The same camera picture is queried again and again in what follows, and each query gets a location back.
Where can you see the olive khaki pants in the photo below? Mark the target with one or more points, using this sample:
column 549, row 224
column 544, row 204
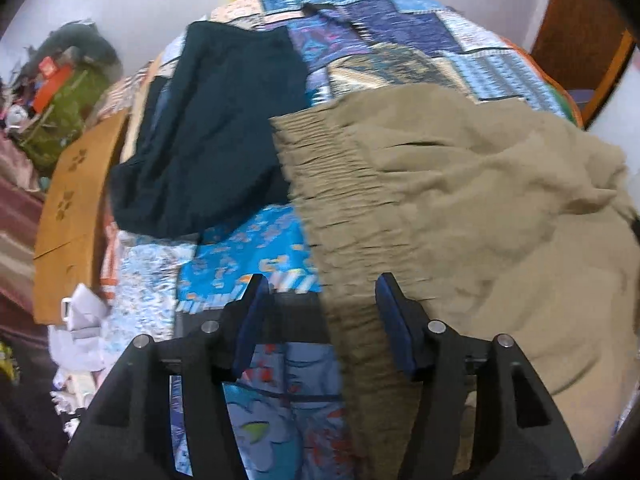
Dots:
column 497, row 218

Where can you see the brown wooden door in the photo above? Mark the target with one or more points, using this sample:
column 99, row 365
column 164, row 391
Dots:
column 583, row 47

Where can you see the orange box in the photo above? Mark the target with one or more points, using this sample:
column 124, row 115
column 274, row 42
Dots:
column 54, row 77

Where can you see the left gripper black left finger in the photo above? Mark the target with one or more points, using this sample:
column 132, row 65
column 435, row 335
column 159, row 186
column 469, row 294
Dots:
column 126, row 431

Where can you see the striped maroon curtain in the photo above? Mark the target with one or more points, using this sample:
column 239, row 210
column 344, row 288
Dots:
column 21, row 206

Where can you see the green storage bag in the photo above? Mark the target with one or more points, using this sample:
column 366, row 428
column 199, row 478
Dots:
column 63, row 121

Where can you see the dark navy folded garment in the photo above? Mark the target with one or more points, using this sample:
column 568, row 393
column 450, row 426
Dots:
column 210, row 157

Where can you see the white crumpled cloth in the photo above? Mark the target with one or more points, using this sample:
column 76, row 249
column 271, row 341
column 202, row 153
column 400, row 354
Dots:
column 75, row 347

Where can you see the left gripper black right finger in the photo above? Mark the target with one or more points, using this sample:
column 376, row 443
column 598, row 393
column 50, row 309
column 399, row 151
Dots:
column 484, row 412

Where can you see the wooden lap tray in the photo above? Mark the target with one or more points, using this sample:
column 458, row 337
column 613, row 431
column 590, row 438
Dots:
column 70, row 235

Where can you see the grey stuffed toy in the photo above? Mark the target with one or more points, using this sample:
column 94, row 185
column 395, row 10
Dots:
column 85, row 38

